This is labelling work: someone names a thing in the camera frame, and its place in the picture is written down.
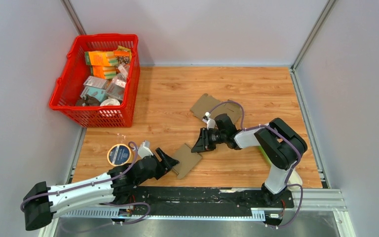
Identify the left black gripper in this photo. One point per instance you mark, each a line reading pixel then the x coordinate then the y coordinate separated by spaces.
pixel 169 161

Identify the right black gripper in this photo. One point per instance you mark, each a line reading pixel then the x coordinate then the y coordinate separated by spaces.
pixel 203 143

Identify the cardboard box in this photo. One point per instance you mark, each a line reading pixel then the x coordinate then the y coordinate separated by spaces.
pixel 187 160
pixel 206 102

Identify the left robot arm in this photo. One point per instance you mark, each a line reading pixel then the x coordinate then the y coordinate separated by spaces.
pixel 44 203

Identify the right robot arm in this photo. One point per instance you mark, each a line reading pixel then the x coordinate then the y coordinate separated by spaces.
pixel 282 145

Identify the teal box in basket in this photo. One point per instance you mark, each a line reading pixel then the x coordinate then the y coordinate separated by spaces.
pixel 97 93

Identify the orange green box lower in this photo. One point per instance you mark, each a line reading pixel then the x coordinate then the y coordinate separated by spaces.
pixel 103 72

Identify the orange green box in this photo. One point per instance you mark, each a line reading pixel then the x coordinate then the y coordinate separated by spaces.
pixel 103 72
pixel 100 58

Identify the orange green box upper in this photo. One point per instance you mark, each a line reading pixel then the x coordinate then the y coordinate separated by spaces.
pixel 100 58

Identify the white tape roll in basket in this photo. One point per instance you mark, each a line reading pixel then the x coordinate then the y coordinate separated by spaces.
pixel 111 102

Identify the clear packet in basket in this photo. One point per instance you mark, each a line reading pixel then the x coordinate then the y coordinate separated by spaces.
pixel 116 88

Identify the green napa cabbage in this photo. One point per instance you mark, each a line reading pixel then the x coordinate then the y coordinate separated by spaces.
pixel 291 176

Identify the grey packet in basket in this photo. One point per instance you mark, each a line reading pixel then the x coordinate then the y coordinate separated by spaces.
pixel 96 82

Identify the colourful snack packet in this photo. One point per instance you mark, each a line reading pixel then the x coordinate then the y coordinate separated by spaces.
pixel 123 55

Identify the red plastic shopping basket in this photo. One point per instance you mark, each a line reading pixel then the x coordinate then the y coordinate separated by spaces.
pixel 69 85

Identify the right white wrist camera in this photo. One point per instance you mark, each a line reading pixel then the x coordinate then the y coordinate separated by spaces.
pixel 210 122

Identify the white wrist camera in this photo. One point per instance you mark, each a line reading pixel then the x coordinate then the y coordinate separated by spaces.
pixel 144 150
pixel 210 122

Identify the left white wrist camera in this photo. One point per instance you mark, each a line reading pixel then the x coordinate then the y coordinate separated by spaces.
pixel 144 150

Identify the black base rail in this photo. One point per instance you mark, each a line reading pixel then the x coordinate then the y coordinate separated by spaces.
pixel 193 203

